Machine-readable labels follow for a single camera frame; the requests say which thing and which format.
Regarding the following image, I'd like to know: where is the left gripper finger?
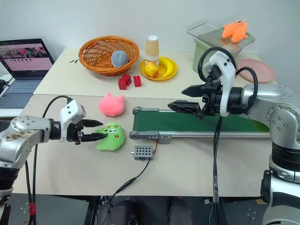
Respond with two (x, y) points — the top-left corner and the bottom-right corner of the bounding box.
(83, 119), (104, 128)
(81, 132), (109, 143)

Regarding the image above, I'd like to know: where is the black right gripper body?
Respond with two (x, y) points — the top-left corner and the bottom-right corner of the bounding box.
(197, 80), (226, 120)

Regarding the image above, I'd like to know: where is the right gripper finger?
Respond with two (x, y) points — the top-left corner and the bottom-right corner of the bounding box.
(181, 84), (204, 98)
(167, 100), (203, 116)

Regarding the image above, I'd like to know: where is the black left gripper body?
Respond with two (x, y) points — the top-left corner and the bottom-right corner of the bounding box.
(66, 119), (86, 145)

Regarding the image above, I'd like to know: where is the green plush toy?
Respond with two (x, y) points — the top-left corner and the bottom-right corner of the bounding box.
(94, 122), (127, 151)

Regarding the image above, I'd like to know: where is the green conveyor belt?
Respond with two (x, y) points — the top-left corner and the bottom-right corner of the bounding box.
(128, 105), (273, 145)

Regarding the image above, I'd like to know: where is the pink plush toy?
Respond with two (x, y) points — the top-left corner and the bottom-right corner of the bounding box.
(98, 92), (126, 117)

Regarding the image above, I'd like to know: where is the yellow toy banana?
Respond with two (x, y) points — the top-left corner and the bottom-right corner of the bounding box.
(159, 56), (178, 79)

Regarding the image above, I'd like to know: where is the yellow orange toy fruit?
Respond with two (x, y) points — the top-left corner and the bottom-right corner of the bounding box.
(143, 61), (160, 78)

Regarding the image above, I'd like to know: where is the grey plush toy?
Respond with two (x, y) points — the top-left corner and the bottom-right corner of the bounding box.
(111, 50), (130, 69)

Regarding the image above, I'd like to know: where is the orange plush toy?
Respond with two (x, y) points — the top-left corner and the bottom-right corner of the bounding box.
(222, 19), (249, 44)

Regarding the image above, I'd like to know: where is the clear plastic container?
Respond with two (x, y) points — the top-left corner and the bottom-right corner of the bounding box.
(192, 32), (255, 72)

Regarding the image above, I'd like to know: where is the yellow plate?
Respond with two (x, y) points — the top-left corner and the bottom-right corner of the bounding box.
(139, 56), (179, 82)

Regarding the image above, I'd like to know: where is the grey perforated control box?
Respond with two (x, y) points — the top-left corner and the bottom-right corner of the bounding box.
(131, 144), (156, 161)

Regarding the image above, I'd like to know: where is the large red building block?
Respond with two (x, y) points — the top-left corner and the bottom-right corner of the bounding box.
(118, 74), (133, 90)

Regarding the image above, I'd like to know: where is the pink plate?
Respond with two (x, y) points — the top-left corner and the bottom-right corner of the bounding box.
(236, 58), (276, 83)

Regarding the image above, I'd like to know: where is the upturned paper cup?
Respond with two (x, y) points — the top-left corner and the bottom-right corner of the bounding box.
(144, 34), (161, 67)

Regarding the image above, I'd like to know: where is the orange wicker basket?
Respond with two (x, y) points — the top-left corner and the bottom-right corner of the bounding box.
(78, 35), (141, 76)

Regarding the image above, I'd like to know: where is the dark rounded shape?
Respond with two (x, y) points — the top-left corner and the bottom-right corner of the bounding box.
(110, 198), (143, 225)
(168, 196), (191, 225)

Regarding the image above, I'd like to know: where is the grey laptop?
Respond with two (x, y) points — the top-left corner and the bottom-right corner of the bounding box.
(0, 38), (55, 109)

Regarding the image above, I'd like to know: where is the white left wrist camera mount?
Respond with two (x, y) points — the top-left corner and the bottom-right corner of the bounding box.
(59, 99), (87, 143)

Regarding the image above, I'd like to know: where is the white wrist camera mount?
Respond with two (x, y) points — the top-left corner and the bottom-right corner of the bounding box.
(205, 50), (237, 117)
(59, 99), (87, 143)

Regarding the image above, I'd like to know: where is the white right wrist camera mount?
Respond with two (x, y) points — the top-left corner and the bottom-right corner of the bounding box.
(205, 50), (237, 117)

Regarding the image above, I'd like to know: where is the red wire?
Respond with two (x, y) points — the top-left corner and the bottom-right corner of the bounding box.
(152, 137), (162, 153)

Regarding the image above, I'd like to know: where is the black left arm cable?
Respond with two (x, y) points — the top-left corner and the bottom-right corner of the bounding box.
(24, 95), (72, 225)

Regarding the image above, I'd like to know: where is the black power cable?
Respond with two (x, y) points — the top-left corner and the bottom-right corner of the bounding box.
(100, 158), (151, 208)

